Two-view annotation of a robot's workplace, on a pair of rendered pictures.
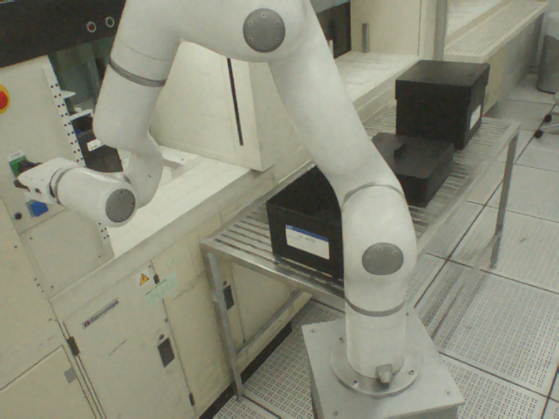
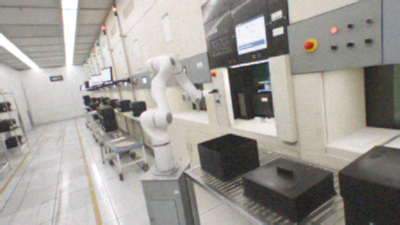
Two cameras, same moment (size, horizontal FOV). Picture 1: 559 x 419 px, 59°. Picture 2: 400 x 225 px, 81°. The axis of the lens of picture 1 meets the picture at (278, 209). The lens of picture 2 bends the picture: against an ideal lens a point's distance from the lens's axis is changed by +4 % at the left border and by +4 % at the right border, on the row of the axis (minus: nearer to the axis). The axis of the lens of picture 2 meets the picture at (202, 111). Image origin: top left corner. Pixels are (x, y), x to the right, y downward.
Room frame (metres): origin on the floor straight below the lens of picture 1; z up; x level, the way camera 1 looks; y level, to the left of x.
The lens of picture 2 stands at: (1.54, -1.46, 1.37)
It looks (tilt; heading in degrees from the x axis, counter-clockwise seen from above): 9 degrees down; 111
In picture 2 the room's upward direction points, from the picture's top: 9 degrees counter-clockwise
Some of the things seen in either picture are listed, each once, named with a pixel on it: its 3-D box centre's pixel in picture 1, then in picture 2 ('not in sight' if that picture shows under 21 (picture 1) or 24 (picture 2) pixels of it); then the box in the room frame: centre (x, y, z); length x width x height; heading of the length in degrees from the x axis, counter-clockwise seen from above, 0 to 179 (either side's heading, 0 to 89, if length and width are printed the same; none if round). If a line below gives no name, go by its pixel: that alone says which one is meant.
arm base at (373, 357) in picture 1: (374, 328); (163, 156); (0.73, -0.17, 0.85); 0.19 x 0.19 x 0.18
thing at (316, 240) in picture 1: (334, 217); (227, 154); (1.18, -0.16, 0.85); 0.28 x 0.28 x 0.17; 49
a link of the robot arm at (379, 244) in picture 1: (377, 256); (154, 127); (0.70, -0.17, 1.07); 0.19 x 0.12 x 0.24; 172
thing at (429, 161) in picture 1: (399, 162); (286, 180); (1.51, -0.44, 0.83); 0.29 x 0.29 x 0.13; 52
